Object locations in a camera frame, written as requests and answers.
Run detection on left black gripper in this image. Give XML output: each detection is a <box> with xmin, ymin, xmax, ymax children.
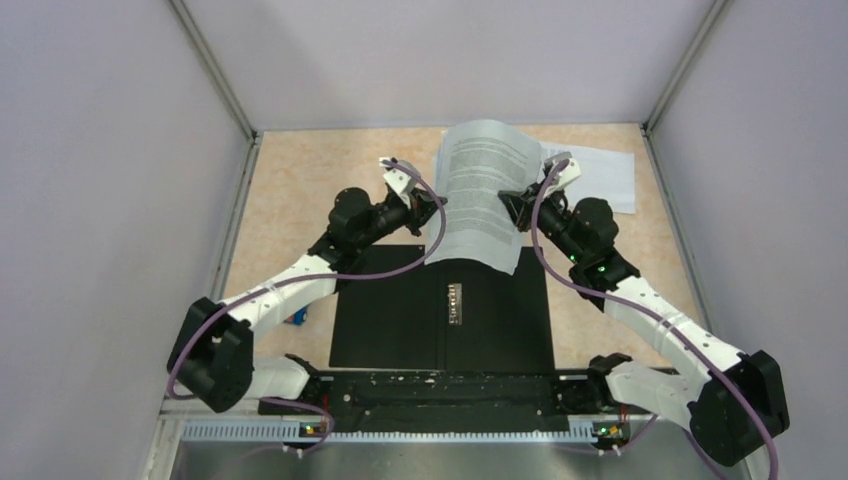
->
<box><xmin>355</xmin><ymin>187</ymin><xmax>447</xmax><ymax>250</ymax></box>

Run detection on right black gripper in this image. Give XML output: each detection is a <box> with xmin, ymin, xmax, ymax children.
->
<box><xmin>499</xmin><ymin>177</ymin><xmax>585</xmax><ymax>264</ymax></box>

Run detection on printed paper stack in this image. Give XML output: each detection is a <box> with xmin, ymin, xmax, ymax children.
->
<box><xmin>425</xmin><ymin>120</ymin><xmax>541</xmax><ymax>275</ymax></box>

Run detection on teal folder black inside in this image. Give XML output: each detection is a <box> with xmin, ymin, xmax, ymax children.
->
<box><xmin>329</xmin><ymin>247</ymin><xmax>555</xmax><ymax>373</ymax></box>

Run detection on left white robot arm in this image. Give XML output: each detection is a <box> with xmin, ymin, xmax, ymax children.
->
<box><xmin>166</xmin><ymin>187</ymin><xmax>448</xmax><ymax>413</ymax></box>

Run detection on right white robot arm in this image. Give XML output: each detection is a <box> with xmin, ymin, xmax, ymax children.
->
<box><xmin>497</xmin><ymin>184</ymin><xmax>790</xmax><ymax>479</ymax></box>

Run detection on single printed paper sheet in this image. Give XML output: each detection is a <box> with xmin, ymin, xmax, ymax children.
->
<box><xmin>541</xmin><ymin>142</ymin><xmax>636</xmax><ymax>214</ymax></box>

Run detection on blue orange toy car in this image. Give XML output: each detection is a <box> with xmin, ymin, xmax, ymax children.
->
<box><xmin>284</xmin><ymin>307</ymin><xmax>308</xmax><ymax>326</ymax></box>

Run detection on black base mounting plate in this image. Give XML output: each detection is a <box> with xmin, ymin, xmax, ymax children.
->
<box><xmin>258</xmin><ymin>370</ymin><xmax>644</xmax><ymax>432</ymax></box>

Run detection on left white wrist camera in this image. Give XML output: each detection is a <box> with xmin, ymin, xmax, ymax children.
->
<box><xmin>378</xmin><ymin>157</ymin><xmax>419</xmax><ymax>211</ymax></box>

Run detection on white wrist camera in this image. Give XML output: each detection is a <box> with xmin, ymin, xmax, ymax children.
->
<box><xmin>542</xmin><ymin>151</ymin><xmax>581</xmax><ymax>197</ymax></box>
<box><xmin>378</xmin><ymin>157</ymin><xmax>419</xmax><ymax>211</ymax></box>

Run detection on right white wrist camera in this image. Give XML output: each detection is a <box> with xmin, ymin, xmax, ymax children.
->
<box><xmin>542</xmin><ymin>151</ymin><xmax>581</xmax><ymax>197</ymax></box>

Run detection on aluminium frame rail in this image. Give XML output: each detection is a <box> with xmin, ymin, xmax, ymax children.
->
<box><xmin>158</xmin><ymin>410</ymin><xmax>750</xmax><ymax>445</ymax></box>

